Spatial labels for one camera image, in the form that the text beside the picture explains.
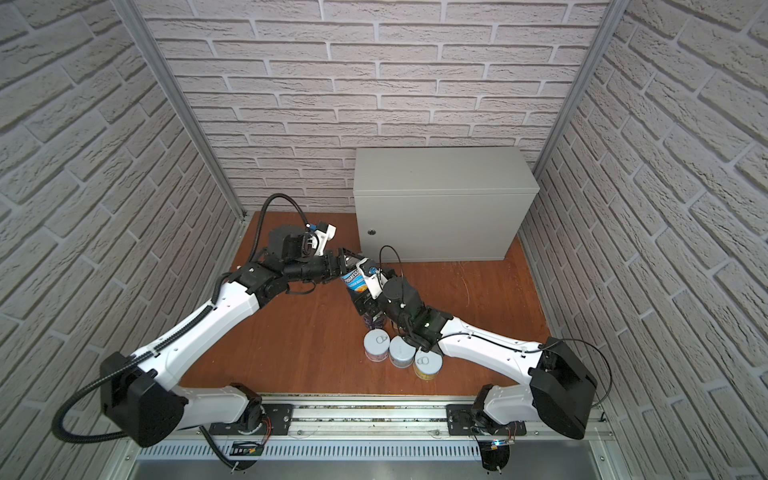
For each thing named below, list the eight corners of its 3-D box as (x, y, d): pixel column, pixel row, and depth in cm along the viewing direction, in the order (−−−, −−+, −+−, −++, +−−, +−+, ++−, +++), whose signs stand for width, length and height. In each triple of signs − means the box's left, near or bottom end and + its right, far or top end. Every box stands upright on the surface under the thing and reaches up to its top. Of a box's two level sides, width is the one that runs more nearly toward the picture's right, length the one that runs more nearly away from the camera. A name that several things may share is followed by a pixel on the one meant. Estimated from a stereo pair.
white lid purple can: (364, 362, 85) (362, 355, 80) (365, 336, 90) (364, 328, 85) (390, 362, 85) (390, 355, 80) (390, 336, 90) (390, 328, 85)
